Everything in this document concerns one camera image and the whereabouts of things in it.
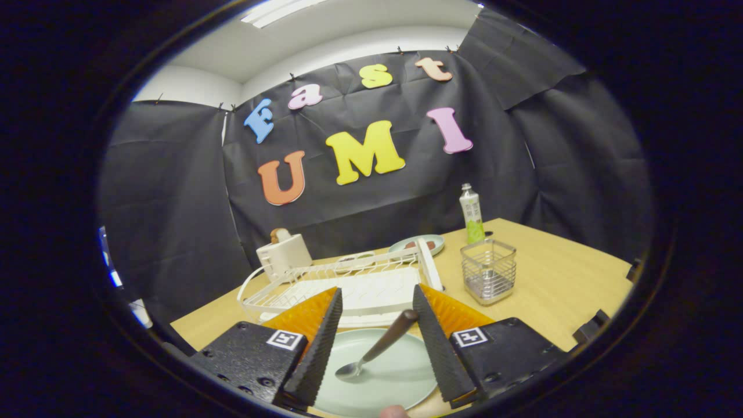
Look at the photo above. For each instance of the white dish rack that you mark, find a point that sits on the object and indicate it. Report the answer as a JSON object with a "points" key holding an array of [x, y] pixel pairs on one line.
{"points": [[371, 290]]}

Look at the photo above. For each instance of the black backdrop cloth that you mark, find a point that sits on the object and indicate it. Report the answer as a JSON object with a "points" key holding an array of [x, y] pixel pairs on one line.
{"points": [[174, 203]]}

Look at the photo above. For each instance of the cream toaster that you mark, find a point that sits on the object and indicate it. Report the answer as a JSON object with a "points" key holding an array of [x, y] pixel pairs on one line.
{"points": [[284, 258]]}

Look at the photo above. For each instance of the black table clamp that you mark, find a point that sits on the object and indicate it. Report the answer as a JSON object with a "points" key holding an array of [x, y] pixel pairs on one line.
{"points": [[634, 270], [591, 328]]}

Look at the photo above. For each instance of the reddish meat slice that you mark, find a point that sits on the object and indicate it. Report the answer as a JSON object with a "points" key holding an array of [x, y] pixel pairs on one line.
{"points": [[426, 244]]}

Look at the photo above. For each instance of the toast bread slice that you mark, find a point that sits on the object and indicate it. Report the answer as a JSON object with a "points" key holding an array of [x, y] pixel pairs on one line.
{"points": [[280, 235]]}

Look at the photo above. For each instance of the long ceiling light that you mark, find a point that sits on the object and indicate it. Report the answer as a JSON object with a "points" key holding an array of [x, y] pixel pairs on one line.
{"points": [[278, 11]]}

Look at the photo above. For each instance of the green drink bottle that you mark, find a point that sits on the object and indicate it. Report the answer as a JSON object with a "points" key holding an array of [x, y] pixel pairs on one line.
{"points": [[472, 215]]}

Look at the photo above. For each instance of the light green plate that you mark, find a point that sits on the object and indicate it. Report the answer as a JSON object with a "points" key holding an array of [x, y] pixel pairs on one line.
{"points": [[395, 377]]}

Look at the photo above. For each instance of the green plate with food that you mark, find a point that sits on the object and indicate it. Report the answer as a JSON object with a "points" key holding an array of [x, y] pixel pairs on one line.
{"points": [[438, 241]]}

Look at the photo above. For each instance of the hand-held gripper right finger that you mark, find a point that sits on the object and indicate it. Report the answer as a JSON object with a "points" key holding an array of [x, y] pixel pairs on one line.
{"points": [[444, 360]]}

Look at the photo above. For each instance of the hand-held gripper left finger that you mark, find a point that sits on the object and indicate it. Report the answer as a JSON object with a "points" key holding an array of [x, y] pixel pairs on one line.
{"points": [[316, 354]]}

